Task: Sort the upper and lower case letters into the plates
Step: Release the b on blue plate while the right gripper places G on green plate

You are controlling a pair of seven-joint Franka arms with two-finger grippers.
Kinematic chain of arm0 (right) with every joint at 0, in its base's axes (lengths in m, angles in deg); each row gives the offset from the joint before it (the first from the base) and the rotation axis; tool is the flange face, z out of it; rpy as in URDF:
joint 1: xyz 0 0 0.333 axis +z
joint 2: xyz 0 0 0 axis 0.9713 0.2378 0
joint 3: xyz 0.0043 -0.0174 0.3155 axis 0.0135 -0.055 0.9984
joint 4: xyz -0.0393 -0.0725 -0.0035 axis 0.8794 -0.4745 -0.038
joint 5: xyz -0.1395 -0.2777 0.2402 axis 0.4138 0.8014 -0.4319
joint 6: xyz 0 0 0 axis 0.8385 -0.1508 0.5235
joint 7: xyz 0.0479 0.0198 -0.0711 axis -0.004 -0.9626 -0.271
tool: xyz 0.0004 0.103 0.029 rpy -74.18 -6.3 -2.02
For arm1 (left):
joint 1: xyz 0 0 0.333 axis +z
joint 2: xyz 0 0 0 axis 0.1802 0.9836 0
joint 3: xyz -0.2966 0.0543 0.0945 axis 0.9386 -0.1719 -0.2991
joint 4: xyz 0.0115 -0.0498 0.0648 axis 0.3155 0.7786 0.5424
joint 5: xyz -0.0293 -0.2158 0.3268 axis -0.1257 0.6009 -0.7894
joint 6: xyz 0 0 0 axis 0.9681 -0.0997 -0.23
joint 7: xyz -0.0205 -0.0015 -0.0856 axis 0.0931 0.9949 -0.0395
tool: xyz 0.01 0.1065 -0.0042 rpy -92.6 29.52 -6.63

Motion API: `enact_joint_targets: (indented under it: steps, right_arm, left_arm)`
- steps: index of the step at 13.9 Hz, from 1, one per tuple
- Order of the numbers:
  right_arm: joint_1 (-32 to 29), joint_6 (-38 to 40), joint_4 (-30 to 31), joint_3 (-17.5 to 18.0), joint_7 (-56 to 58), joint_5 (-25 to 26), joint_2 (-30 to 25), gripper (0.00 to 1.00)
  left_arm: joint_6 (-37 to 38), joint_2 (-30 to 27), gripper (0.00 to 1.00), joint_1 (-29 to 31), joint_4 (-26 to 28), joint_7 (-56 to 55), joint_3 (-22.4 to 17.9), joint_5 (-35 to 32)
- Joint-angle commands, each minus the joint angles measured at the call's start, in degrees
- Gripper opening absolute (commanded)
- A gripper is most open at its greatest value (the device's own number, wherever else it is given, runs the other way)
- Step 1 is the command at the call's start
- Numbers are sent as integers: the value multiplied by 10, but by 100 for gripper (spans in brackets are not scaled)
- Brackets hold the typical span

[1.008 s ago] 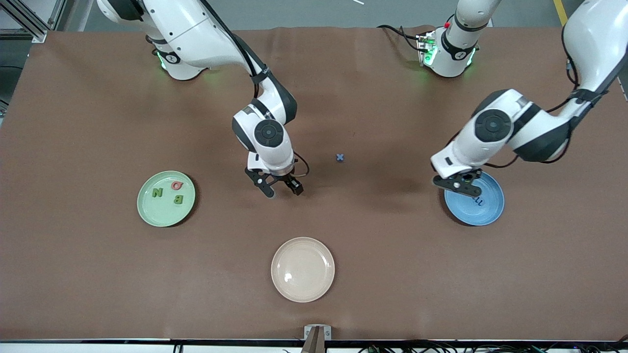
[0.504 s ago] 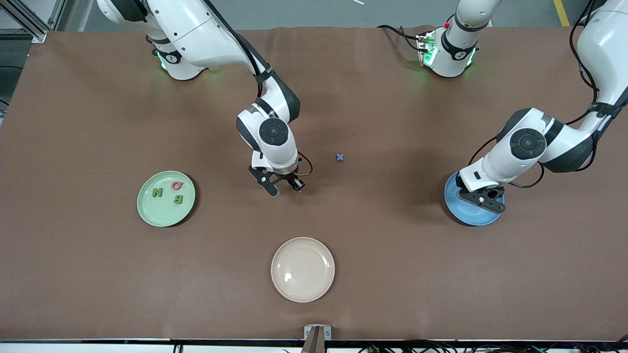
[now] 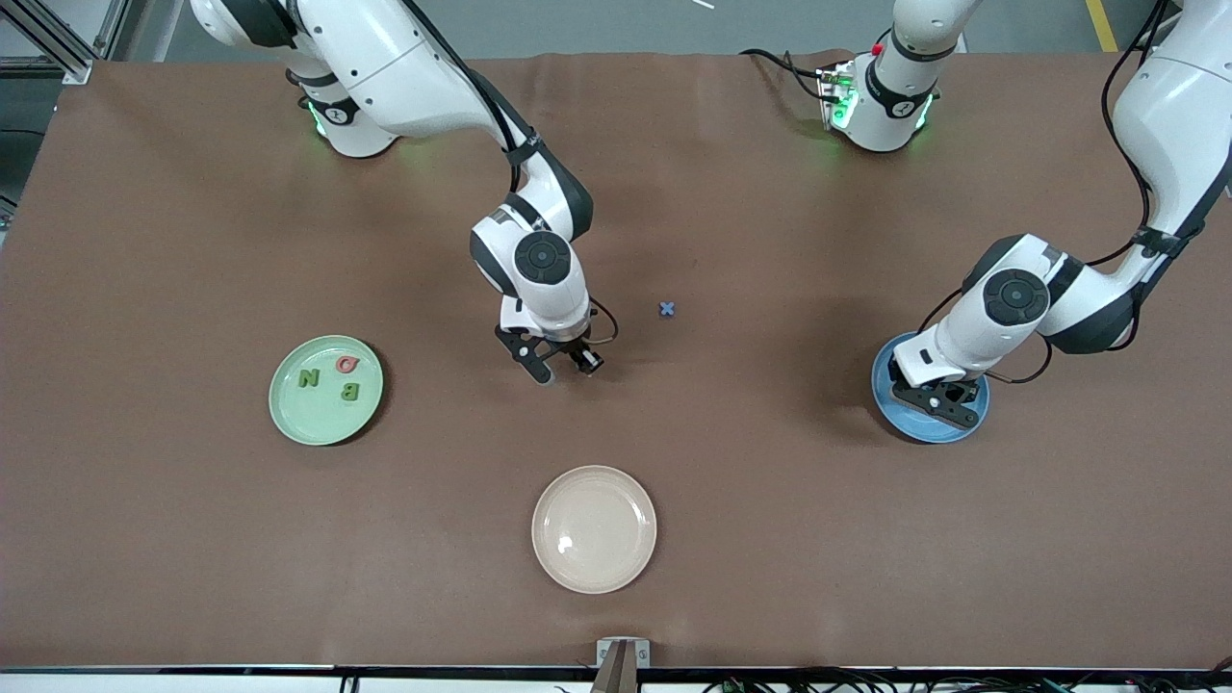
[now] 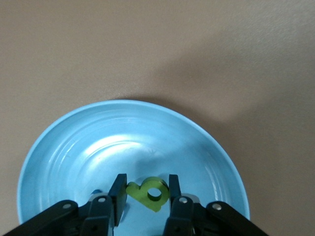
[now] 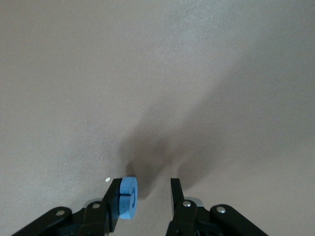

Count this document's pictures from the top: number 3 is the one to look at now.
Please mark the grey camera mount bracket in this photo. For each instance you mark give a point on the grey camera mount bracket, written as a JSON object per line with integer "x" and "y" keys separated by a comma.
{"x": 604, "y": 653}

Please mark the brown camera post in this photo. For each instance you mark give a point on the brown camera post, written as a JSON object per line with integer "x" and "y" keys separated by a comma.
{"x": 616, "y": 674}

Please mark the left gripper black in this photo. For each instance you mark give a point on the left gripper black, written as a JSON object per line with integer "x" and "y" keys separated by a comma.
{"x": 963, "y": 391}

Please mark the aluminium frame profile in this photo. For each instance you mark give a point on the aluminium frame profile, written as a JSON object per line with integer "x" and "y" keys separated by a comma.
{"x": 77, "y": 65}

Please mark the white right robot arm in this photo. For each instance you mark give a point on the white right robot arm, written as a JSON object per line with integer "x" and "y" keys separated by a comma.
{"x": 385, "y": 58}

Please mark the green plate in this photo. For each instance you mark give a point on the green plate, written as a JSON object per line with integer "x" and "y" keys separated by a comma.
{"x": 322, "y": 419}

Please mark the beige plate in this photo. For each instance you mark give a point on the beige plate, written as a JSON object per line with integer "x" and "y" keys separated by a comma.
{"x": 594, "y": 529}

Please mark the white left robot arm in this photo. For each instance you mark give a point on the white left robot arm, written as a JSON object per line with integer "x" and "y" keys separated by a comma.
{"x": 1174, "y": 115}

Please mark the brown table mat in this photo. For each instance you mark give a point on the brown table mat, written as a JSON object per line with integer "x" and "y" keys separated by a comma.
{"x": 192, "y": 577}

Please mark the green foam letter N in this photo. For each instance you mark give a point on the green foam letter N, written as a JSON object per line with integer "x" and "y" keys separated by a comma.
{"x": 308, "y": 377}

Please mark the pink foam letter Q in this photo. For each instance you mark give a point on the pink foam letter Q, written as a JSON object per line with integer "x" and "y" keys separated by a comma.
{"x": 339, "y": 365}

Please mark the yellow floor tape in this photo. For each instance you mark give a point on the yellow floor tape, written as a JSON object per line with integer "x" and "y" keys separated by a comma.
{"x": 1100, "y": 24}

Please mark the blue plate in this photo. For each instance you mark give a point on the blue plate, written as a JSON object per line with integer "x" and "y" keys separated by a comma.
{"x": 910, "y": 430}

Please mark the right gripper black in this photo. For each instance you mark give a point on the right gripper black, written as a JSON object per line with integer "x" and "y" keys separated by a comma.
{"x": 575, "y": 347}

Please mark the white table edge strip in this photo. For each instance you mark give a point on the white table edge strip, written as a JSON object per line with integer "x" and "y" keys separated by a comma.
{"x": 192, "y": 685}

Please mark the green foam letter B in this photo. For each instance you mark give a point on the green foam letter B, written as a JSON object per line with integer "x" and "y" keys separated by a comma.
{"x": 350, "y": 391}

